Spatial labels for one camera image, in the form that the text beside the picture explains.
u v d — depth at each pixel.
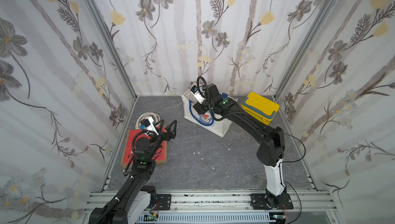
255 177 0.82
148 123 0.65
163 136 0.69
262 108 0.96
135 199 0.51
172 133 0.68
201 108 0.76
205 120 0.97
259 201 0.74
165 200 0.73
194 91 0.74
